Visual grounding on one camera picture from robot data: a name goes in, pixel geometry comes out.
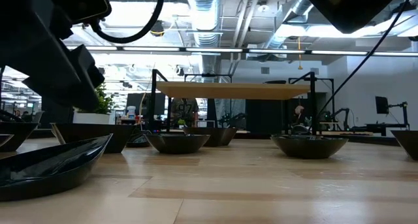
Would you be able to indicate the black teardrop mini plate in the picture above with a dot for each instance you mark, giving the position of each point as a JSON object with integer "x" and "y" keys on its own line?
{"x": 49, "y": 175}
{"x": 276, "y": 82}
{"x": 138, "y": 141}

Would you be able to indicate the black leaf-shaped mini plate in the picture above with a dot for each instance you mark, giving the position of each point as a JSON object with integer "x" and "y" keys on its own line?
{"x": 308, "y": 147}
{"x": 176, "y": 144}

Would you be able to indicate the black monitor on arm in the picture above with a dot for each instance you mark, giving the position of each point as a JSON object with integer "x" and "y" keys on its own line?
{"x": 381, "y": 104}

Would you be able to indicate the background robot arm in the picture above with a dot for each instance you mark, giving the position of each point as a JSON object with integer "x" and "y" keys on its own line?
{"x": 233, "y": 119}

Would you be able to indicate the black wavy square mini plate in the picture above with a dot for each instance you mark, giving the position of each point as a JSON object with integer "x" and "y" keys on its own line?
{"x": 19, "y": 136}
{"x": 85, "y": 132}
{"x": 222, "y": 136}
{"x": 408, "y": 142}

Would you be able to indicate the black cabinet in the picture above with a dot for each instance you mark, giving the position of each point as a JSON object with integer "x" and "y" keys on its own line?
{"x": 267, "y": 113}
{"x": 57, "y": 114}

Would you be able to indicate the green plant in white pot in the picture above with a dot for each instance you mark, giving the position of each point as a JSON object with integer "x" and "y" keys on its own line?
{"x": 94, "y": 118}

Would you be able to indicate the white bottle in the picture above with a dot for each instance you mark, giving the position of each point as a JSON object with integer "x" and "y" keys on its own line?
{"x": 131, "y": 112}

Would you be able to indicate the person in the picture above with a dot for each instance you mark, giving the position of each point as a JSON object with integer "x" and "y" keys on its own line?
{"x": 298, "y": 110}
{"x": 184, "y": 111}

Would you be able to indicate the black round ceiling fixture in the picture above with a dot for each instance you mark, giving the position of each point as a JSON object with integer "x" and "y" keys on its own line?
{"x": 157, "y": 28}

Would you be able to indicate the background robot table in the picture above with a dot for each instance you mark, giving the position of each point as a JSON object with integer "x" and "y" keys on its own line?
{"x": 385, "y": 127}

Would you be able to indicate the long ceiling light strip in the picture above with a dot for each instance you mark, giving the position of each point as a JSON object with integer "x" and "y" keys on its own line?
{"x": 212, "y": 50}

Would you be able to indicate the wooden shelf with black legs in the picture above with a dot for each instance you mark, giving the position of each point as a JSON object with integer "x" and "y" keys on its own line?
{"x": 228, "y": 90}

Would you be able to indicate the black background rig frame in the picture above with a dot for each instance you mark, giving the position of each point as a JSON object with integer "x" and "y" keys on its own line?
{"x": 321, "y": 79}
{"x": 209, "y": 75}

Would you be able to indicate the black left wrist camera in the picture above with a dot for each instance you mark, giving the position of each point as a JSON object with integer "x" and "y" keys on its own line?
{"x": 85, "y": 5}

